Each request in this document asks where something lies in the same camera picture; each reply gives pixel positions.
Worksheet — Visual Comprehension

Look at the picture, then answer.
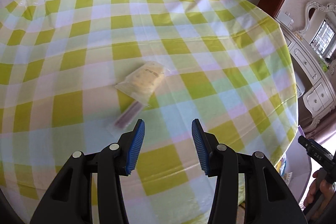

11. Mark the green checkered tablecloth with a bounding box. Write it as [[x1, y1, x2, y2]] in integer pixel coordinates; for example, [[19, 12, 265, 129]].
[[1, 0, 298, 223]]

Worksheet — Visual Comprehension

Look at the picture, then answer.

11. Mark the clear packet yellow cookie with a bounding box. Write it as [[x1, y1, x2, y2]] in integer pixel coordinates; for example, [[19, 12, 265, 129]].
[[116, 61, 166, 105]]

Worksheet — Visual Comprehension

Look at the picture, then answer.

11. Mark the ornate white sideboard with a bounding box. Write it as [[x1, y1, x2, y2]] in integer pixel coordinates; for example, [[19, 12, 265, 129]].
[[276, 1, 335, 134]]

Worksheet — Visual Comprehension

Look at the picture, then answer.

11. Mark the purple stick snack wrapper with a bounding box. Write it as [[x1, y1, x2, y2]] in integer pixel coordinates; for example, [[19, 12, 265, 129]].
[[114, 101, 145, 129]]

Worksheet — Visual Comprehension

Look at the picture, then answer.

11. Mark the right hand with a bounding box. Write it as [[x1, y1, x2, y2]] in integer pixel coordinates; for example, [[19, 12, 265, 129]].
[[303, 169, 336, 210]]

